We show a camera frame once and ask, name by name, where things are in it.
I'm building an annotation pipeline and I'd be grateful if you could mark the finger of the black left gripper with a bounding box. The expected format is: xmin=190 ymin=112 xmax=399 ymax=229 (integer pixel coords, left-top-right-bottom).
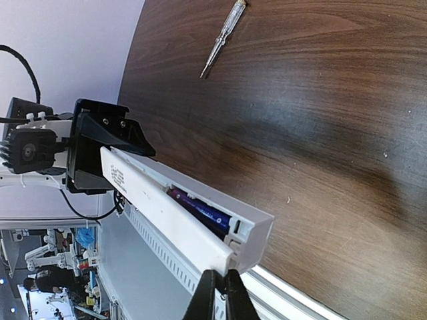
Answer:
xmin=78 ymin=113 xmax=156 ymax=157
xmin=72 ymin=148 xmax=113 ymax=192

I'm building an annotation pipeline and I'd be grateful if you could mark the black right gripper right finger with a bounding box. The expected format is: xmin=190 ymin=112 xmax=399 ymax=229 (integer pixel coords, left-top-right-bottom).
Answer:
xmin=224 ymin=269 xmax=260 ymax=320

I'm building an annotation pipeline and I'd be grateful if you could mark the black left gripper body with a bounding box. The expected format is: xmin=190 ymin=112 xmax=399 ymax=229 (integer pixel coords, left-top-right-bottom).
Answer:
xmin=65 ymin=99 xmax=129 ymax=195

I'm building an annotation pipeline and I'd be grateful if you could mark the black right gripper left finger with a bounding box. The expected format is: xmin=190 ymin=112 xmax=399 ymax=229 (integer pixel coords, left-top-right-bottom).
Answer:
xmin=183 ymin=270 xmax=216 ymax=320

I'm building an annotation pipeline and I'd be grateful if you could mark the white remote control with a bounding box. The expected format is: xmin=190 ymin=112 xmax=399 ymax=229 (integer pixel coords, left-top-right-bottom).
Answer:
xmin=109 ymin=145 xmax=275 ymax=274

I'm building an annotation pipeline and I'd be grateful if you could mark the white battery cover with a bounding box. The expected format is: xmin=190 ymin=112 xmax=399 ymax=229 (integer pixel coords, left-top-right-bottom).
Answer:
xmin=100 ymin=147 xmax=233 ymax=275

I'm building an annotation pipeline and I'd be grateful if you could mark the purple battery upper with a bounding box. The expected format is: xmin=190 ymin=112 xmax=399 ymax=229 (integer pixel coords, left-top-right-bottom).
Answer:
xmin=167 ymin=188 xmax=232 ymax=240

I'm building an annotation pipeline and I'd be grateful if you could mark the clear tester screwdriver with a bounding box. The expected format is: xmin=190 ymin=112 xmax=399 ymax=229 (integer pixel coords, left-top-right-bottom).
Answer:
xmin=199 ymin=0 xmax=248 ymax=79

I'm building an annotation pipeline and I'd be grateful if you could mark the left black camera cable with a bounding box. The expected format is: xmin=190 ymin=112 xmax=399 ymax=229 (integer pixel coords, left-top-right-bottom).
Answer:
xmin=0 ymin=45 xmax=43 ymax=104

